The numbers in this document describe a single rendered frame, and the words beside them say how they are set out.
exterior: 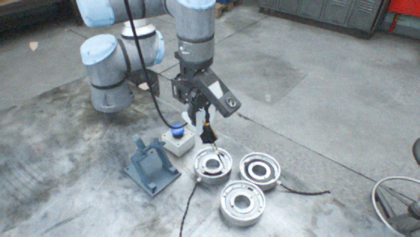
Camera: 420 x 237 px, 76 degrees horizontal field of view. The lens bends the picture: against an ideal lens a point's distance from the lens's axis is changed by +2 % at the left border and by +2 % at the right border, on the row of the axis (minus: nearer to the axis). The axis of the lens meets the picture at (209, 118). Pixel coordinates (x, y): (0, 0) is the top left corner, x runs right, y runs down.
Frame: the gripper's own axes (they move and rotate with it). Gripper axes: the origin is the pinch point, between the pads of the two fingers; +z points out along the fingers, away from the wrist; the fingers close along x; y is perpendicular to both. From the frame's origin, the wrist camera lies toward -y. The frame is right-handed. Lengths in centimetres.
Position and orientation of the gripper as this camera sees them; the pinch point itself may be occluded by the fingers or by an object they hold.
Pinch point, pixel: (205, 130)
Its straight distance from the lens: 67.4
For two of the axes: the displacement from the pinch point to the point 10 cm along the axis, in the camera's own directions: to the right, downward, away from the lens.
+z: 0.0, 7.6, 6.5
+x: -6.7, 4.8, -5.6
